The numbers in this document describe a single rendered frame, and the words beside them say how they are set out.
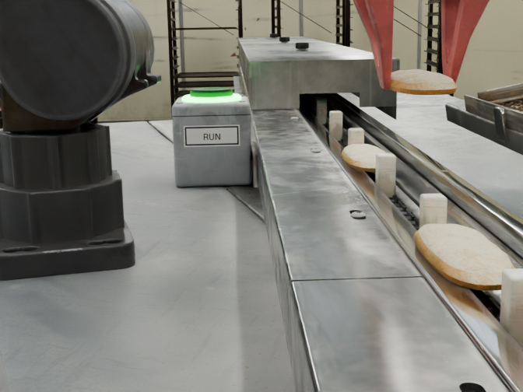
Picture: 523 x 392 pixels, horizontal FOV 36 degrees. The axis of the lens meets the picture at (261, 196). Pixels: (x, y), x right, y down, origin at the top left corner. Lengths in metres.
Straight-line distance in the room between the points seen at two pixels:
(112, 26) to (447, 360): 0.29
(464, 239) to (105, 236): 0.23
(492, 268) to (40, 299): 0.24
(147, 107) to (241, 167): 6.87
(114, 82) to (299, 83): 0.51
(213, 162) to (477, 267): 0.39
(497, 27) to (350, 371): 7.68
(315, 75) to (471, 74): 6.91
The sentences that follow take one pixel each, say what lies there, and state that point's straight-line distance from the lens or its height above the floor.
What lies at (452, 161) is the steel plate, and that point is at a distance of 0.86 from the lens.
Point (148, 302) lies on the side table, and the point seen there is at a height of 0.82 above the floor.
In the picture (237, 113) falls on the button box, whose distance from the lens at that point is 0.72.
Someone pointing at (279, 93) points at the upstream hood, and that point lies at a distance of 0.96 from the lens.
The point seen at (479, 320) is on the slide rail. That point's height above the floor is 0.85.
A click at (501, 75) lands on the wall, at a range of 7.95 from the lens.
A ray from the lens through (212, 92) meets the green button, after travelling 0.73.
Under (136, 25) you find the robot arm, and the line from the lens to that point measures 0.53.
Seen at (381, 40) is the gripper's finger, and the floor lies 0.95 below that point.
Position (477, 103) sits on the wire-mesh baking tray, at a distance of 0.70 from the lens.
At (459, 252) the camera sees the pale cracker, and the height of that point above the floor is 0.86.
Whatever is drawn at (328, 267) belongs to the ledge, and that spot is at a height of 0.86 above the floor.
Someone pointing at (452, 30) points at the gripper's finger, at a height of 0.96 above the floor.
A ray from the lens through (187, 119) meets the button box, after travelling 0.72.
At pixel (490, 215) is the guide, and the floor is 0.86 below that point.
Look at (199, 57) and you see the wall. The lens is 7.52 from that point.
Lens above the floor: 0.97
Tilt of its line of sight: 12 degrees down
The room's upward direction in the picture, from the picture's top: 1 degrees counter-clockwise
